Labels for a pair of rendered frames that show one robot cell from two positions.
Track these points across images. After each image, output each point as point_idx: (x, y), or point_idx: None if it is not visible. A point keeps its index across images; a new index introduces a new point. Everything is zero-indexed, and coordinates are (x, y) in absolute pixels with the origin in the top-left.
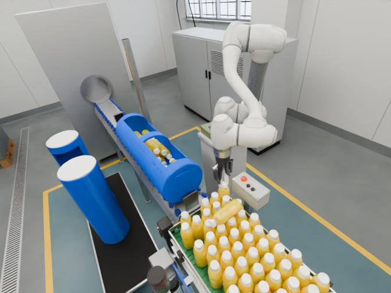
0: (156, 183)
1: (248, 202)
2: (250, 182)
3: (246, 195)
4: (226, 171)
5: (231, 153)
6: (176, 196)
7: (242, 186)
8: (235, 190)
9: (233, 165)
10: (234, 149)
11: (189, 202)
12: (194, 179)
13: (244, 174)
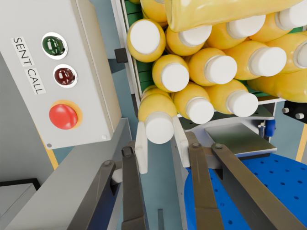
0: None
1: (102, 45)
2: (46, 89)
3: (93, 52)
4: (140, 185)
5: (60, 211)
6: (271, 164)
7: (91, 87)
8: (116, 106)
9: (75, 180)
10: (48, 219)
11: (243, 137)
12: (219, 193)
13: (52, 134)
